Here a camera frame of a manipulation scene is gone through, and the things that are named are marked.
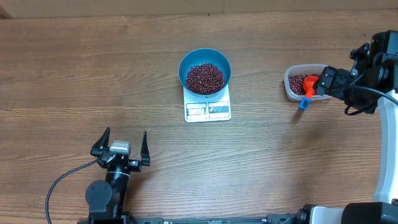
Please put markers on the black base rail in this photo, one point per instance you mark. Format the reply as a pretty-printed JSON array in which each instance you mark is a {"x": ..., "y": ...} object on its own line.
[{"x": 214, "y": 220}]

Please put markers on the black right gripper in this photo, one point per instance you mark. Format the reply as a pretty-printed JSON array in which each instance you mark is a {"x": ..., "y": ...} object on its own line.
[{"x": 328, "y": 80}]

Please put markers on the red beans in bowl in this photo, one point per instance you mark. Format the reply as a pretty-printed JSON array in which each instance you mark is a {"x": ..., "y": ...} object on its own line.
[{"x": 205, "y": 79}]

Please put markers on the white digital kitchen scale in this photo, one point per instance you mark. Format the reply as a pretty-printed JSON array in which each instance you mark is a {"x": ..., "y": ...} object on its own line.
[{"x": 200, "y": 109}]

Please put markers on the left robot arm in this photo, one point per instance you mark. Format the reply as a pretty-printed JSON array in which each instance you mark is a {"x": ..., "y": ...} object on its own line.
[{"x": 106, "y": 198}]

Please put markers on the clear plastic food container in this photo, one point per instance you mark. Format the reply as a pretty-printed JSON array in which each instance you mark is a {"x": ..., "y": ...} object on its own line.
[{"x": 303, "y": 69}]

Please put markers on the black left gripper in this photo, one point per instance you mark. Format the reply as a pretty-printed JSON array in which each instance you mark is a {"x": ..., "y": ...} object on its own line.
[{"x": 144, "y": 156}]

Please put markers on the blue plastic bowl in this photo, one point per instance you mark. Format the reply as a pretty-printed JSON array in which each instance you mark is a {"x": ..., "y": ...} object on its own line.
[{"x": 200, "y": 56}]

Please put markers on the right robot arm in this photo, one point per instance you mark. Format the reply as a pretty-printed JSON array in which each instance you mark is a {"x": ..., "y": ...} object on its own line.
[{"x": 371, "y": 85}]

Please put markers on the red measuring scoop blue handle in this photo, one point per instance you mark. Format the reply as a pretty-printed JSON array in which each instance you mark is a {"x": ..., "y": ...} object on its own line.
[{"x": 309, "y": 92}]

